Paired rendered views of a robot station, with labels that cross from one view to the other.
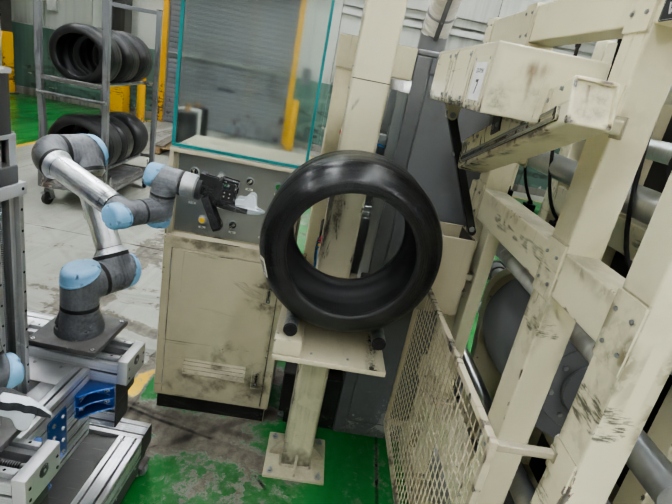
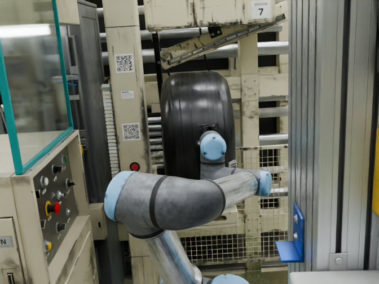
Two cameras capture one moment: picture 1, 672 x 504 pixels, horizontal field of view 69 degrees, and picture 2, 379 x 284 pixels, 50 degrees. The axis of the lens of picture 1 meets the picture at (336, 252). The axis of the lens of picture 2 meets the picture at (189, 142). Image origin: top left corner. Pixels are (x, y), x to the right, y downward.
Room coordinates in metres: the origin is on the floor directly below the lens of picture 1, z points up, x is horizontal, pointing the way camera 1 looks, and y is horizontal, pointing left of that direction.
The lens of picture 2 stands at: (1.42, 1.75, 1.61)
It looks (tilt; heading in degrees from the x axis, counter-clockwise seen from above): 15 degrees down; 273
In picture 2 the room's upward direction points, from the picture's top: 4 degrees counter-clockwise
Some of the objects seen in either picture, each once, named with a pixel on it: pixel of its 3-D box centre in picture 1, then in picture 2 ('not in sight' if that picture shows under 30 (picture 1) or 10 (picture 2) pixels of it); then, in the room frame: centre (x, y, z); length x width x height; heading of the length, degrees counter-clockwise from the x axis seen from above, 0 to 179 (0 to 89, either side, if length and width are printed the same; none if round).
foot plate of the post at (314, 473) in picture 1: (295, 454); not in sight; (1.77, 0.00, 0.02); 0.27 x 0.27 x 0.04; 4
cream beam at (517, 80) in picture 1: (498, 85); (208, 12); (1.41, -0.34, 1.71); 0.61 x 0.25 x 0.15; 4
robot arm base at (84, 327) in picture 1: (79, 315); not in sight; (1.38, 0.79, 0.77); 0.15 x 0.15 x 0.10
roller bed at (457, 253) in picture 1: (440, 266); (150, 141); (1.76, -0.40, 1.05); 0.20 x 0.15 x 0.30; 4
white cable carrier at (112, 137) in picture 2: not in sight; (113, 137); (1.85, 0.04, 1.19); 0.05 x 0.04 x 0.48; 94
